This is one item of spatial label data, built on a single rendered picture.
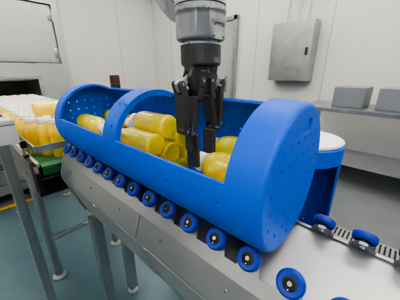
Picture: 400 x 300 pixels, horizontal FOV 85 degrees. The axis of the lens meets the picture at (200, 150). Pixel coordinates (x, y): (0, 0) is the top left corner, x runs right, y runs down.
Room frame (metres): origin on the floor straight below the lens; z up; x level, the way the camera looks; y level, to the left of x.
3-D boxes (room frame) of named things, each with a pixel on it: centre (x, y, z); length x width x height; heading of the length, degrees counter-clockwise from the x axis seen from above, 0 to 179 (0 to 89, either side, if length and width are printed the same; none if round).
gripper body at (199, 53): (0.45, 0.00, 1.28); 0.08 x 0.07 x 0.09; 138
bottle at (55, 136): (0.98, 0.67, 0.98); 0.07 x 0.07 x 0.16
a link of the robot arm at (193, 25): (0.45, 0.00, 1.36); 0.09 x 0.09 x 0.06
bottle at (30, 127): (1.01, 0.80, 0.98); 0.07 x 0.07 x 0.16
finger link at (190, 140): (0.41, 0.03, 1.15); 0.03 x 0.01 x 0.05; 138
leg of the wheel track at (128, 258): (0.99, 0.42, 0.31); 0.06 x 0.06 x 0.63; 48
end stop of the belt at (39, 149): (1.03, 0.57, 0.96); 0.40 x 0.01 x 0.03; 138
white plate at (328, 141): (0.84, -0.42, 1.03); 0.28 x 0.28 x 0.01
